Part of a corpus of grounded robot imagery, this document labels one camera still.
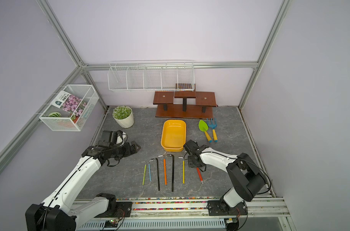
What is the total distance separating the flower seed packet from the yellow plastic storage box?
1.63 ft

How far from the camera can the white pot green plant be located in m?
1.01

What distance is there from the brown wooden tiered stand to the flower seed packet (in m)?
0.46

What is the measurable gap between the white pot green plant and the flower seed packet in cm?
24

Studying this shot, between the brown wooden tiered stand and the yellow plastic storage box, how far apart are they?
11cm

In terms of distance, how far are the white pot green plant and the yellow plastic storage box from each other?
247 millimetres

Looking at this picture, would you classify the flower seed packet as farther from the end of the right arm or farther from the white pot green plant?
the end of the right arm

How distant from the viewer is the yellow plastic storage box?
0.95 metres

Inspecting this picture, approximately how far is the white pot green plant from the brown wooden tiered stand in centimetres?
20

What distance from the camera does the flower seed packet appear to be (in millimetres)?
730

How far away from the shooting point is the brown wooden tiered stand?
1048mm

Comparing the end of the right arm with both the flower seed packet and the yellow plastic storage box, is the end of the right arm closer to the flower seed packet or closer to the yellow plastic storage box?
the yellow plastic storage box
